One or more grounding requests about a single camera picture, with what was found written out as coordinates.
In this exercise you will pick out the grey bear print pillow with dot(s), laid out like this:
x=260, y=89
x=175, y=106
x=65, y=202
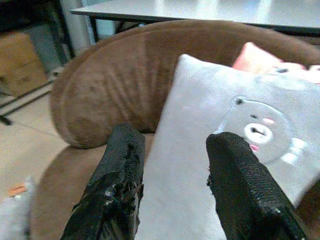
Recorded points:
x=190, y=125

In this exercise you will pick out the brown cardboard box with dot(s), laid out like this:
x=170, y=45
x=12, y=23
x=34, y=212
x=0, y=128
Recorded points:
x=17, y=62

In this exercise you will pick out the brown round sofa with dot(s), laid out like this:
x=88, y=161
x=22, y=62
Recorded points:
x=112, y=82

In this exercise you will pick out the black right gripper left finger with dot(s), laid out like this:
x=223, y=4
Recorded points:
x=117, y=175

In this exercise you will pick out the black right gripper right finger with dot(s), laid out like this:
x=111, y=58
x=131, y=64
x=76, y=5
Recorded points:
x=240, y=180

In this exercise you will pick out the black metal rack frame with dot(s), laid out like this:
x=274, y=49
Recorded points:
x=37, y=50

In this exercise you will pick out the pink cartoon pillow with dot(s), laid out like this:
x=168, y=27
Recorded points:
x=265, y=62

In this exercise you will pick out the small orange object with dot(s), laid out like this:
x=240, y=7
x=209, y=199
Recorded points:
x=16, y=191

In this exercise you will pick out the white fluffy object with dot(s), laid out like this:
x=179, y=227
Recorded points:
x=15, y=215

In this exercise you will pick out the white table with black frame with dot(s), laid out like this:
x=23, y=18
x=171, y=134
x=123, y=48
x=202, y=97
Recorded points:
x=200, y=10

